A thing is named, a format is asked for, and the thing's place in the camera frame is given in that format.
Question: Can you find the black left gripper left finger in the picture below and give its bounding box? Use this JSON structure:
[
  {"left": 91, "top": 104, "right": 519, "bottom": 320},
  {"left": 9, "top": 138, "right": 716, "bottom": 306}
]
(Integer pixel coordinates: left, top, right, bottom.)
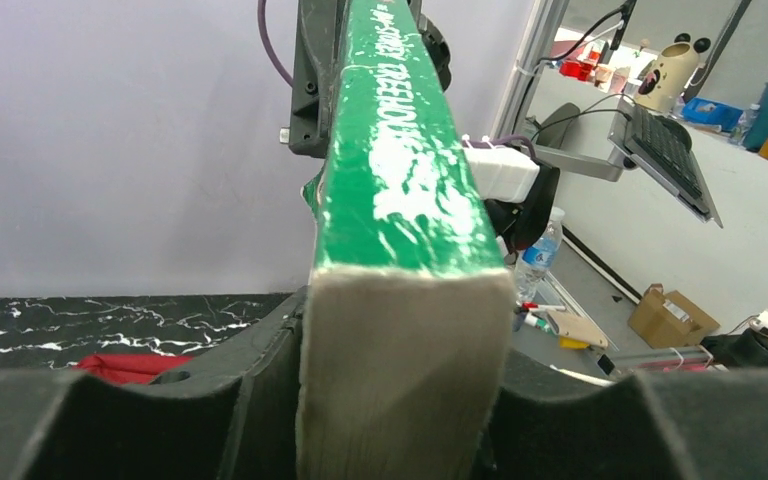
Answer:
[{"left": 0, "top": 291, "right": 306, "bottom": 479}]

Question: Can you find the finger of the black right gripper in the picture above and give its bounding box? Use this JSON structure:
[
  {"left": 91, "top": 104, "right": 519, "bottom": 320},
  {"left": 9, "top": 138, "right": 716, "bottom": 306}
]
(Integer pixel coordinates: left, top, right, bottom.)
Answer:
[{"left": 288, "top": 0, "right": 346, "bottom": 158}]

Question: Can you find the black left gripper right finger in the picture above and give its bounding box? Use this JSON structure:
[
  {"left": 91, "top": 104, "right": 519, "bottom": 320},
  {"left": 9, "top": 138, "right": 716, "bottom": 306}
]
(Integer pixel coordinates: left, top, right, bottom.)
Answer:
[{"left": 485, "top": 352, "right": 768, "bottom": 479}]

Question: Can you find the red student backpack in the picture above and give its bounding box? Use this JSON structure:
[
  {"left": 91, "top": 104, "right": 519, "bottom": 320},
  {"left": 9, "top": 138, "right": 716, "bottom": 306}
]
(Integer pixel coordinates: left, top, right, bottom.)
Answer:
[{"left": 75, "top": 354, "right": 192, "bottom": 385}]

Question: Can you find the green treehouse book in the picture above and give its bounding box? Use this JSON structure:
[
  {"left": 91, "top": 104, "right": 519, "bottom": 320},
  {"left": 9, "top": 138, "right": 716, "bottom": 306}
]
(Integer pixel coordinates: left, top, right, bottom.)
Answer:
[{"left": 296, "top": 1, "right": 514, "bottom": 479}]

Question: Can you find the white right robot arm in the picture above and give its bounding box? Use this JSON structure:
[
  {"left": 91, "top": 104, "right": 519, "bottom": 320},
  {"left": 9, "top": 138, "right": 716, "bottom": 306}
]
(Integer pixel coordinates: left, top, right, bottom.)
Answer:
[{"left": 258, "top": 1, "right": 560, "bottom": 253}]

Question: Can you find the cardboard box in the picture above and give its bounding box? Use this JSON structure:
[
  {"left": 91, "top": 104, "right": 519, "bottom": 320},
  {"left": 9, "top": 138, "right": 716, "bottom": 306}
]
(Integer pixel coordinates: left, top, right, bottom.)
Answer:
[{"left": 628, "top": 284, "right": 720, "bottom": 349}]

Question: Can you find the clear water bottle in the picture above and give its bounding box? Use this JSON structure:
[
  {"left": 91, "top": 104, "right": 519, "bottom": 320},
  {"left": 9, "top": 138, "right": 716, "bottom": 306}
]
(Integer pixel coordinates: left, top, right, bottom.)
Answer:
[{"left": 514, "top": 207, "right": 565, "bottom": 303}]

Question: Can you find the black keyboard on stand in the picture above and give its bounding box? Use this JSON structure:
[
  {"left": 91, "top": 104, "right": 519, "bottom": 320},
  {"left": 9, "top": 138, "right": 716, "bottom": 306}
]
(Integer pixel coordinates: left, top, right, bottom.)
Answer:
[{"left": 608, "top": 100, "right": 723, "bottom": 226}]

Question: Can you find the panda shaped container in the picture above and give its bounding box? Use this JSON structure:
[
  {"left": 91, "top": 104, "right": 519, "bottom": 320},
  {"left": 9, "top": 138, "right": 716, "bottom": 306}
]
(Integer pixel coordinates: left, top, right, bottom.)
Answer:
[{"left": 634, "top": 33, "right": 711, "bottom": 114}]

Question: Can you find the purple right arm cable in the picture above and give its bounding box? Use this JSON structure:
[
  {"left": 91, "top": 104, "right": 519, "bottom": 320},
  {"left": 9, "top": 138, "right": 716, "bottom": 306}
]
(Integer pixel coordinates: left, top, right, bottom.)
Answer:
[{"left": 256, "top": 0, "right": 294, "bottom": 89}]

